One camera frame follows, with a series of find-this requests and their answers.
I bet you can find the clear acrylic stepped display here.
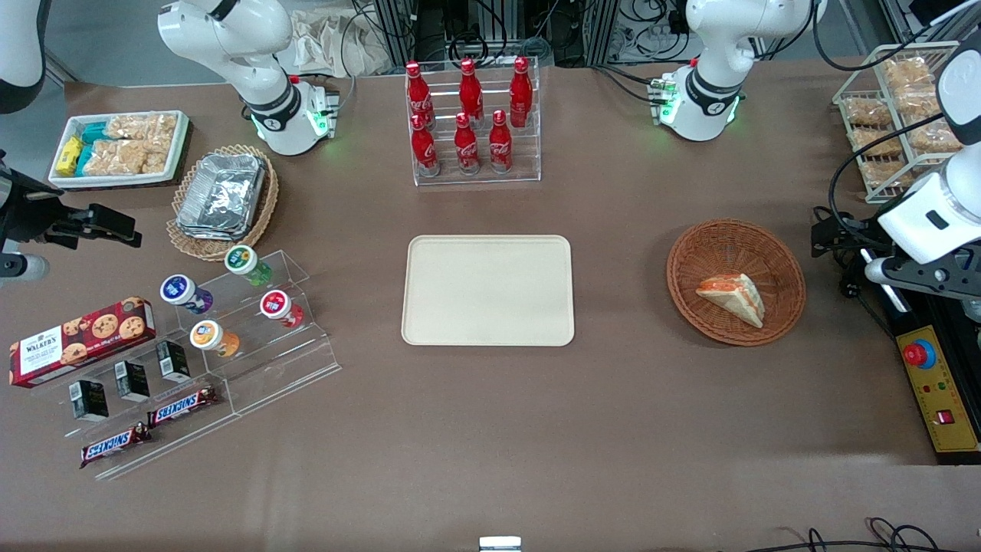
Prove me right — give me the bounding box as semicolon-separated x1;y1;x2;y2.
60;249;343;482

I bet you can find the triangular wrapped sandwich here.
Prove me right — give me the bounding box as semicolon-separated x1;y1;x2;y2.
695;273;766;329

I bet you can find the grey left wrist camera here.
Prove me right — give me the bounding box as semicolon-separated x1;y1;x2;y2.
864;258;910;287

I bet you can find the light wicker basket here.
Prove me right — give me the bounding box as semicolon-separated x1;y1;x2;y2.
166;144;280;262

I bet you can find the aluminium frame with cables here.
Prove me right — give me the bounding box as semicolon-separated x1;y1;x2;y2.
360;0;691;68

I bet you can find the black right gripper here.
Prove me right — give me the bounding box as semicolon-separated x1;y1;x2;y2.
0;172;143;251

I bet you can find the stack of foil trays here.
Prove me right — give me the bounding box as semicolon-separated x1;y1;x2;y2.
176;153;267;242

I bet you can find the white wire rack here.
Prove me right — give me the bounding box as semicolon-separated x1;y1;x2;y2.
832;40;968;205

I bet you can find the white rectangular snack tray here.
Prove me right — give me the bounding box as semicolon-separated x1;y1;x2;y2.
48;110;191;190

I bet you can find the small black box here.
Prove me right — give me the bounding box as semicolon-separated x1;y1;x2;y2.
155;340;192;384
113;360;152;403
69;379;110;422

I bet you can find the green lid gum jar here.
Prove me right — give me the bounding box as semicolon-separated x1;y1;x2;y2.
224;245;274;288

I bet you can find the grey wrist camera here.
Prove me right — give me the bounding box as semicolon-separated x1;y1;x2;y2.
864;258;910;287
0;255;50;282

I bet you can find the red lid gum jar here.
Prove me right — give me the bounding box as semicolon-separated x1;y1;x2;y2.
259;289;306;330

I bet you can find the orange lid gum jar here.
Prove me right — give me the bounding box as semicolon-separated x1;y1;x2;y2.
189;319;241;360

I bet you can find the beige cloth bag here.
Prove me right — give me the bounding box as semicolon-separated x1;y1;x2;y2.
280;6;393;78

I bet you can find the black floor cable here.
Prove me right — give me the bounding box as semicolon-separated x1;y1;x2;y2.
724;517;968;552

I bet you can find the yellow snack packet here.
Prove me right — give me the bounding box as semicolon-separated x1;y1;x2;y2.
56;136;84;176

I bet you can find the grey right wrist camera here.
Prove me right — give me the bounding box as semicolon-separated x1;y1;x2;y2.
0;255;50;282

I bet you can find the Snickers chocolate bar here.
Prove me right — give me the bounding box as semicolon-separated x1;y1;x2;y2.
79;422;153;469
146;385;220;429

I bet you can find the red cola bottle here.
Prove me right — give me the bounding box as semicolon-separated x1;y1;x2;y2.
453;112;481;176
405;61;432;128
488;110;514;174
410;114;440;178
458;58;485;124
509;56;534;129

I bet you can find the beige plastic tray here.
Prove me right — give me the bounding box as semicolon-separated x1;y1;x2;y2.
401;235;576;347

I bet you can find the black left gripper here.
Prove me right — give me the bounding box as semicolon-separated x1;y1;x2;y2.
811;211;981;301

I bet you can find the red tartan cookie box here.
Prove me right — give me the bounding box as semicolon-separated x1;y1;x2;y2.
8;296;157;389

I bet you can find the clear acrylic bottle rack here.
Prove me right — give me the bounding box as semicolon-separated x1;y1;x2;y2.
405;57;543;188

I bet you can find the brown wicker basket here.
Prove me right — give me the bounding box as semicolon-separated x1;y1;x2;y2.
666;219;807;347

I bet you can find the purple lid gum jar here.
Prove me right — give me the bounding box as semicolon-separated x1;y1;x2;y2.
159;274;215;316

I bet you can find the yellow emergency stop box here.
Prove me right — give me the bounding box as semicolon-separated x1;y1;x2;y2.
894;324;981;466

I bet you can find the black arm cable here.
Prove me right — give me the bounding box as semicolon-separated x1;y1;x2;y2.
826;112;945;231

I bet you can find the rice cracker pack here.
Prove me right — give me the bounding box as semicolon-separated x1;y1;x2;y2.
842;95;894;128
84;139;151;176
881;57;937;90
107;113;179;143
908;121;964;153
851;126;903;156
143;138;174;175
861;156;918;189
893;84;942;117

